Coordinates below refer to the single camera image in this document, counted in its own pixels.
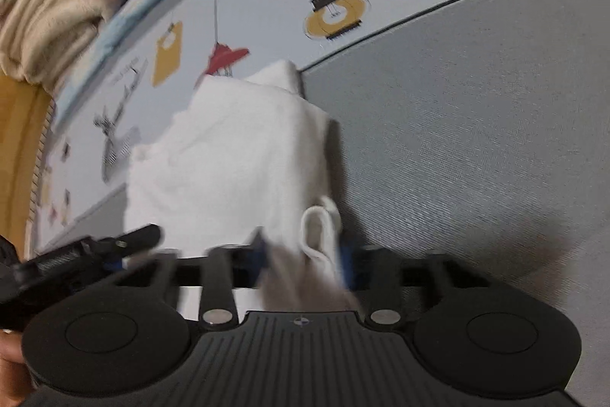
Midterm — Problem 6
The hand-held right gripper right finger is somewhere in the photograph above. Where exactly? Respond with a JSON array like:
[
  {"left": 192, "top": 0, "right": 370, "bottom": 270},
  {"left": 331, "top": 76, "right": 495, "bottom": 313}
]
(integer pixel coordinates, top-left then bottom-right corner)
[{"left": 334, "top": 246, "right": 497, "bottom": 327}]

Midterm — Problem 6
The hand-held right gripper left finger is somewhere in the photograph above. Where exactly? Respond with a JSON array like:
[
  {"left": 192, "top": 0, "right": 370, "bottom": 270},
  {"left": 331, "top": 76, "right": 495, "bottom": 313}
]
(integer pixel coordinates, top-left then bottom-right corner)
[{"left": 112, "top": 228, "right": 268, "bottom": 331}]

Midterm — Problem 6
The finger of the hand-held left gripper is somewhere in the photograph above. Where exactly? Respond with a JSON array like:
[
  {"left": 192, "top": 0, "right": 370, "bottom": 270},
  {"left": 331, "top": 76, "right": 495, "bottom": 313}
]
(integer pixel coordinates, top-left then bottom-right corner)
[{"left": 97, "top": 224, "right": 165, "bottom": 260}]

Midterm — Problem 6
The white long-sleeve shirt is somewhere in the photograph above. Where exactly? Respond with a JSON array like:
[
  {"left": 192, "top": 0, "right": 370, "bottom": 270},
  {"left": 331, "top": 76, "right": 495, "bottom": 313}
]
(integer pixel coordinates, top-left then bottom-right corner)
[{"left": 125, "top": 59, "right": 363, "bottom": 312}]

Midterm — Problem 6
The person's left hand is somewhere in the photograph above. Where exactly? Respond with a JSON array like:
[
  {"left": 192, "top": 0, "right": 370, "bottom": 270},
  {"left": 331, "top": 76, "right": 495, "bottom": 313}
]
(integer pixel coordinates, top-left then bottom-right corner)
[{"left": 0, "top": 333, "right": 34, "bottom": 407}]

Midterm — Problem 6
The light blue quilt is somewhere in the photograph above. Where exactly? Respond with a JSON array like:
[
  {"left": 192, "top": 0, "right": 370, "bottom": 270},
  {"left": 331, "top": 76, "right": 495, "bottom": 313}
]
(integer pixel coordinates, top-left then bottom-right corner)
[{"left": 52, "top": 0, "right": 287, "bottom": 112}]

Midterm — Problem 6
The cream fleece folded blanket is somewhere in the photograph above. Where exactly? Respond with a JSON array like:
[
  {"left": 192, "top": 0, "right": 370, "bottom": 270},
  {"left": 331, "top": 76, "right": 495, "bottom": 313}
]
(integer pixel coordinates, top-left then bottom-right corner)
[{"left": 0, "top": 0, "right": 132, "bottom": 91}]

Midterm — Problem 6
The wooden bed frame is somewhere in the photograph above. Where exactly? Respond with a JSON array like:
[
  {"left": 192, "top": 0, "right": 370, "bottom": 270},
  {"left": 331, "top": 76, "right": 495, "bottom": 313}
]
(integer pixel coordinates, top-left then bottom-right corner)
[{"left": 0, "top": 73, "right": 53, "bottom": 255}]

